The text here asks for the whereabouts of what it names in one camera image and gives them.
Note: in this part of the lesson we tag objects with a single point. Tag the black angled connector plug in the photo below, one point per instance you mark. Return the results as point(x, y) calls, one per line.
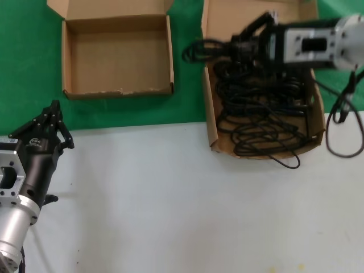
point(52, 198)

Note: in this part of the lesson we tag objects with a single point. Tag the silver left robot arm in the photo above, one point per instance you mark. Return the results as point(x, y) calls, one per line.
point(14, 227)

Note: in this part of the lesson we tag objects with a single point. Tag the wide shallow cardboard box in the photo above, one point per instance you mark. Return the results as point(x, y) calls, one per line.
point(113, 62)

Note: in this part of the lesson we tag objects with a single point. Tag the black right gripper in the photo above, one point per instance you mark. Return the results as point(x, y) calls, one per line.
point(277, 42)

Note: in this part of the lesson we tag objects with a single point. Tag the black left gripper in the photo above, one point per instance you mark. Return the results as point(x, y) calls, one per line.
point(37, 159)

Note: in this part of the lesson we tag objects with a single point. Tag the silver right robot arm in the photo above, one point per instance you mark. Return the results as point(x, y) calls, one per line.
point(352, 42)

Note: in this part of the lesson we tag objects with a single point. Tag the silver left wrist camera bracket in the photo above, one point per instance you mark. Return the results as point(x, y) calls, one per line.
point(17, 159)

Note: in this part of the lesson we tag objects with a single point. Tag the green table cloth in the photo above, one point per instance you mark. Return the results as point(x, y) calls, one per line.
point(28, 57)

